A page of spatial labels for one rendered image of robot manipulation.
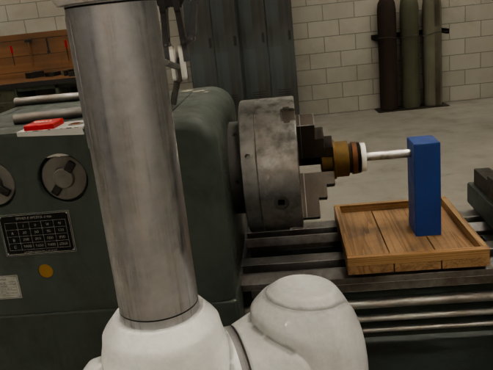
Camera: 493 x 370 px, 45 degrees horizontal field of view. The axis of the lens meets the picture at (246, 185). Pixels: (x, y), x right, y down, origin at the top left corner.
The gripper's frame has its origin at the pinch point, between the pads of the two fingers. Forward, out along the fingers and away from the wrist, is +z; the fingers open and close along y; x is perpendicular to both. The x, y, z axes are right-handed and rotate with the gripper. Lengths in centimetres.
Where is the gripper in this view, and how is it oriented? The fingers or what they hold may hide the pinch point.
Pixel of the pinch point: (177, 62)
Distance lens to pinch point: 127.1
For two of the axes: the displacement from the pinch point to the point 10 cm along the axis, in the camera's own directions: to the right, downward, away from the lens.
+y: 9.9, -0.8, -0.9
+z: 1.0, 9.5, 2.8
